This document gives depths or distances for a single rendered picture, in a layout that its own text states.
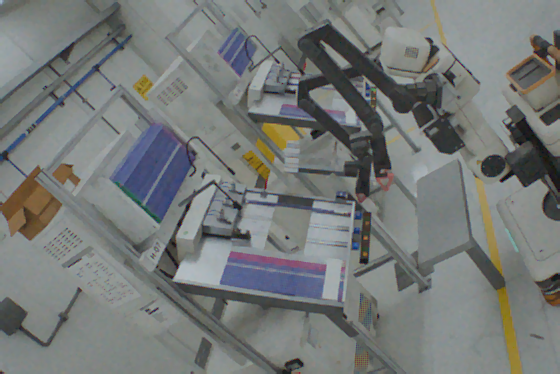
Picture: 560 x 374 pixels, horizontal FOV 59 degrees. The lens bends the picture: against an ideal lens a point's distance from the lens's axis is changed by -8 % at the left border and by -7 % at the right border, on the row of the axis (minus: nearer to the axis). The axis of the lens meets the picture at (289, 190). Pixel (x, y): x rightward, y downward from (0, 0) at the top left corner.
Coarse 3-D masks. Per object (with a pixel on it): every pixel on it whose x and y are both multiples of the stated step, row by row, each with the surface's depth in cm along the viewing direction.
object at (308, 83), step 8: (376, 56) 222; (376, 64) 215; (344, 72) 220; (352, 72) 220; (304, 80) 222; (312, 80) 222; (320, 80) 222; (304, 88) 222; (312, 88) 223; (304, 96) 224
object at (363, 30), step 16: (288, 0) 637; (304, 0) 634; (352, 0) 657; (384, 0) 686; (320, 16) 709; (336, 16) 652; (352, 16) 636; (368, 16) 649; (384, 16) 626; (352, 32) 648; (368, 32) 645; (368, 48) 654
